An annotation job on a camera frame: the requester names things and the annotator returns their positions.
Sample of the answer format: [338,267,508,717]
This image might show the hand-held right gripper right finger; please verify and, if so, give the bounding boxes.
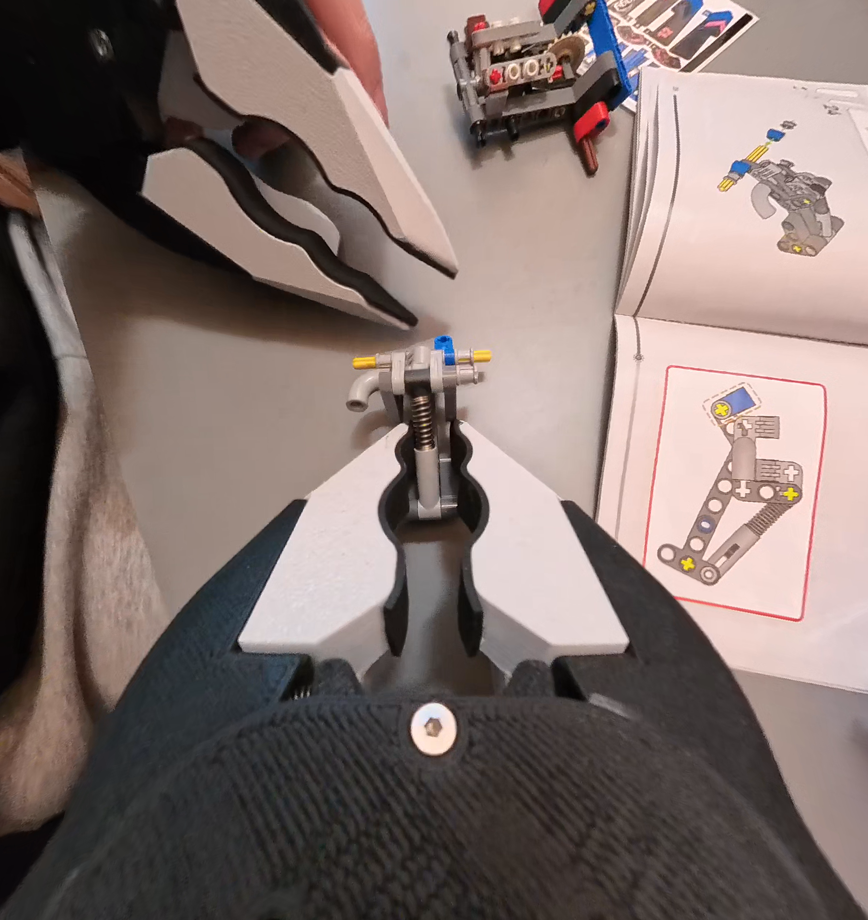
[452,421,632,680]

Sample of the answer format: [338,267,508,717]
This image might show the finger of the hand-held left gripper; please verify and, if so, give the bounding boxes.
[175,0,460,280]
[139,140,420,332]

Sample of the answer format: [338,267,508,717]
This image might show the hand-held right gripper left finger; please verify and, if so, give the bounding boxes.
[237,423,413,681]

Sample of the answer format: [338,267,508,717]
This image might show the grey lego suspension assembly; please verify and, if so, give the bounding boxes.
[346,334,494,522]

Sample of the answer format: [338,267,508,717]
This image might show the grey lego chassis assembly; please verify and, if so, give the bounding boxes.
[447,0,639,177]

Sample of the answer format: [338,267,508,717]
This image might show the lego instruction booklet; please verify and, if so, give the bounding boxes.
[595,66,868,698]

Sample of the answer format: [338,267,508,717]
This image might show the lego sticker sheet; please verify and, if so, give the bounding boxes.
[606,0,760,112]

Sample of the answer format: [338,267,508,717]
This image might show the person's left hand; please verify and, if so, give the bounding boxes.
[306,0,393,132]

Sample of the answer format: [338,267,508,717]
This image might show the person's grey sweatshirt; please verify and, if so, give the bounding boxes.
[0,208,172,835]

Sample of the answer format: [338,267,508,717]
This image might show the person's black jacket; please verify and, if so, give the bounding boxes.
[0,190,64,720]

